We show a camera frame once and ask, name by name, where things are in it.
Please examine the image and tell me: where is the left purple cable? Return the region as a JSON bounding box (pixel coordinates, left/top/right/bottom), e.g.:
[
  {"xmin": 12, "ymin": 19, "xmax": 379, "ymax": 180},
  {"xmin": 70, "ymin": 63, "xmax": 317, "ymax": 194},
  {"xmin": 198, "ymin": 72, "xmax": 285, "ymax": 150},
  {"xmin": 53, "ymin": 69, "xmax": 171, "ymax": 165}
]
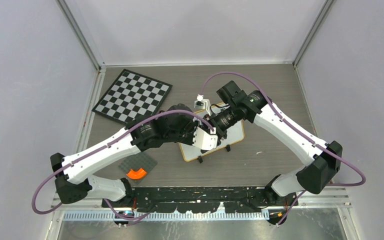
[{"xmin": 31, "ymin": 109, "xmax": 217, "ymax": 227}]

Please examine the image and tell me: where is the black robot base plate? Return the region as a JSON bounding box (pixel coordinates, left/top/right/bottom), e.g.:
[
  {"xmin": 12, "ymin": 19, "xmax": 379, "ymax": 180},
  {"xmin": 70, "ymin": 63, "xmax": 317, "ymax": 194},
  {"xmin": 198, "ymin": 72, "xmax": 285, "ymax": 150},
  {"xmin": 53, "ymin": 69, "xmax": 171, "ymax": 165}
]
[{"xmin": 101, "ymin": 186, "xmax": 297, "ymax": 214}]

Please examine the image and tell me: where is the orange curved block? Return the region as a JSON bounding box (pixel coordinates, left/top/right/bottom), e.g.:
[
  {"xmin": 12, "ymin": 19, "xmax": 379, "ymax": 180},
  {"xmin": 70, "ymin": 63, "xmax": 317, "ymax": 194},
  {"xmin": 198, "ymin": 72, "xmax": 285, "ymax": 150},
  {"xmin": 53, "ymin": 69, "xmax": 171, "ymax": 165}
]
[{"xmin": 126, "ymin": 167, "xmax": 148, "ymax": 181}]

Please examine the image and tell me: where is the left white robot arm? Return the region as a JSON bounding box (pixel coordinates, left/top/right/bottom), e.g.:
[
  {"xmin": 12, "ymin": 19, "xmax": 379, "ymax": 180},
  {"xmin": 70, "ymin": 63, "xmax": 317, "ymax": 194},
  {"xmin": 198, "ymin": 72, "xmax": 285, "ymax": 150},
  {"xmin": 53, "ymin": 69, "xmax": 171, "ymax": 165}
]
[{"xmin": 50, "ymin": 105, "xmax": 205, "ymax": 207}]

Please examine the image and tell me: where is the white slotted cable duct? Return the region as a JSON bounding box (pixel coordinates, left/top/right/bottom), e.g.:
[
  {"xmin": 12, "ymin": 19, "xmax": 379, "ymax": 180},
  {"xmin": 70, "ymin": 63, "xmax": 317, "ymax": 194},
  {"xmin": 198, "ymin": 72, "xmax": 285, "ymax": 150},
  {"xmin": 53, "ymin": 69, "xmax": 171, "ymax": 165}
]
[{"xmin": 62, "ymin": 209, "xmax": 270, "ymax": 222}]

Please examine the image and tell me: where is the purple cable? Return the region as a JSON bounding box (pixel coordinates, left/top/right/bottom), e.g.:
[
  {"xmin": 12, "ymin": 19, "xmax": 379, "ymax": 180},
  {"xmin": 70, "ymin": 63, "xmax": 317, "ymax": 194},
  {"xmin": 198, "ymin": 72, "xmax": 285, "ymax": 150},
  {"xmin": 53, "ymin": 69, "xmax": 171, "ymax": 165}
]
[
  {"xmin": 200, "ymin": 71, "xmax": 367, "ymax": 227},
  {"xmin": 31, "ymin": 109, "xmax": 217, "ymax": 227}
]

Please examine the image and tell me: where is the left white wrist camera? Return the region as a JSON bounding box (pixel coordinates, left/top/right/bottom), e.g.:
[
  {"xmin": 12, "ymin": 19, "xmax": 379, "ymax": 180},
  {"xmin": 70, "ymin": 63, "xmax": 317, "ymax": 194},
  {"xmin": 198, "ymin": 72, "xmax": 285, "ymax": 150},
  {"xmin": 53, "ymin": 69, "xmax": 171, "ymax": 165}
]
[{"xmin": 192, "ymin": 127, "xmax": 218, "ymax": 151}]

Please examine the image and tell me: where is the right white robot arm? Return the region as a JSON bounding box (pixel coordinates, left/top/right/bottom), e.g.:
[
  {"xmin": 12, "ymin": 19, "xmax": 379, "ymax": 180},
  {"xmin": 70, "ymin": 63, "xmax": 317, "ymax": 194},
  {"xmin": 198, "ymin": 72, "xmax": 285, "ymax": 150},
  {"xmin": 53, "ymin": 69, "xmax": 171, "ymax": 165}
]
[{"xmin": 209, "ymin": 81, "xmax": 343, "ymax": 205}]

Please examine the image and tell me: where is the aluminium frame rail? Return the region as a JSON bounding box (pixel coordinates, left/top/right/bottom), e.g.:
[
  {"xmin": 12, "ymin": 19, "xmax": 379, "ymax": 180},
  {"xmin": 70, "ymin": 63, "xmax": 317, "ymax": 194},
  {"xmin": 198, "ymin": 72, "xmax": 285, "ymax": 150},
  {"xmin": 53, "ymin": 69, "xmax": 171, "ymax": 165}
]
[{"xmin": 49, "ymin": 67, "xmax": 107, "ymax": 212}]

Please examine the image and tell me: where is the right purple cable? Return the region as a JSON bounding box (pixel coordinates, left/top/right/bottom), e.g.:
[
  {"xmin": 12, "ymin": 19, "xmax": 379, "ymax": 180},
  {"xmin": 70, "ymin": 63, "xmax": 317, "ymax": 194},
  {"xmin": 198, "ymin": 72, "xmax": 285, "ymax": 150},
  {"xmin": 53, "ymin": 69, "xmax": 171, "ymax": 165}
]
[{"xmin": 200, "ymin": 71, "xmax": 367, "ymax": 227}]

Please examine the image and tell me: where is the black white chessboard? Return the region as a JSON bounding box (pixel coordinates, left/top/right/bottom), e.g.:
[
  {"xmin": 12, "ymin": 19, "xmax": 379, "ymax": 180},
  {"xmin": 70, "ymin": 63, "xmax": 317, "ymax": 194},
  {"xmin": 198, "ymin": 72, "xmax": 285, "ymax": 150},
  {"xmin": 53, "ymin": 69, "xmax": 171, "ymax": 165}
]
[{"xmin": 92, "ymin": 69, "xmax": 173, "ymax": 125}]

